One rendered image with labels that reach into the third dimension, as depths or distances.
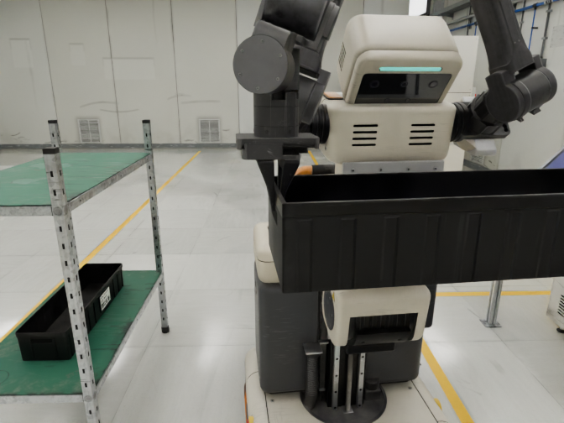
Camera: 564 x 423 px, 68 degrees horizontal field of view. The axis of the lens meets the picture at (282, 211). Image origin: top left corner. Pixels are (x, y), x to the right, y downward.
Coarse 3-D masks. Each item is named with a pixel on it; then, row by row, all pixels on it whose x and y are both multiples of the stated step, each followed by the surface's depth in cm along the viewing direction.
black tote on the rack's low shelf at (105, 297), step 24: (96, 264) 195; (120, 264) 195; (96, 288) 192; (120, 288) 193; (48, 312) 161; (96, 312) 165; (24, 336) 140; (48, 336) 141; (72, 336) 146; (24, 360) 144
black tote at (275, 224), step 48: (288, 192) 64; (336, 192) 65; (384, 192) 66; (432, 192) 67; (480, 192) 68; (528, 192) 69; (288, 240) 49; (336, 240) 49; (384, 240) 50; (432, 240) 51; (480, 240) 52; (528, 240) 53; (288, 288) 50; (336, 288) 51
